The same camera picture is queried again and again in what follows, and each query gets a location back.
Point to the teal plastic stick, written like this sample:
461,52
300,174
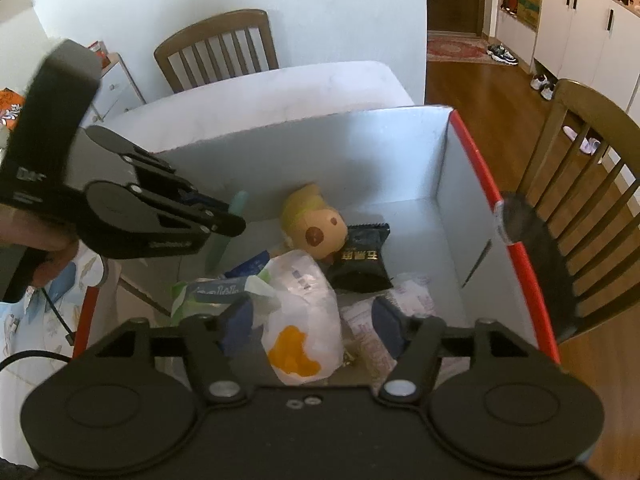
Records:
222,250

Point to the yellow toy figure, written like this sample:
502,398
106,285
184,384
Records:
312,222

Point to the pink white snack packet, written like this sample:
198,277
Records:
370,325

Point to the patterned red rug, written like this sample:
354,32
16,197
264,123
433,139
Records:
455,49

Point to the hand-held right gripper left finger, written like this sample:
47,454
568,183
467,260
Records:
237,325

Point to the person's left hand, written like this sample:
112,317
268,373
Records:
45,232

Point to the white shoes pair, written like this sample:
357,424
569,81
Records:
544,87

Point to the white sideboard cabinet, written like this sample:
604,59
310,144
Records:
117,90

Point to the white blue snack packet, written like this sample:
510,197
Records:
250,266

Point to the dark sneakers pair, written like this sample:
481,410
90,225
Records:
502,54

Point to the black snack packet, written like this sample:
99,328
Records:
360,260

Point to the white tall cabinet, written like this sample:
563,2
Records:
585,25

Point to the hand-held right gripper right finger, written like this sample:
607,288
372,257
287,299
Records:
389,327

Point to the white tissue pack orange patch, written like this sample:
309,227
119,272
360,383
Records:
300,310

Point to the red cardboard box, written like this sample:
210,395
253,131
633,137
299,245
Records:
350,160

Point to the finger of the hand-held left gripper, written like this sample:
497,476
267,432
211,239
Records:
225,225
205,201

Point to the white slippers pair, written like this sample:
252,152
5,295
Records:
582,140

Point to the brown slatted wooden chair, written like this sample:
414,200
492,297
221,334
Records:
215,50

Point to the dark wooden chair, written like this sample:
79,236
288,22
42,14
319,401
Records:
575,170

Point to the green print cardboard box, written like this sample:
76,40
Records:
527,2

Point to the orange snack bag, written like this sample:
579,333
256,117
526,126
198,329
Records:
10,110

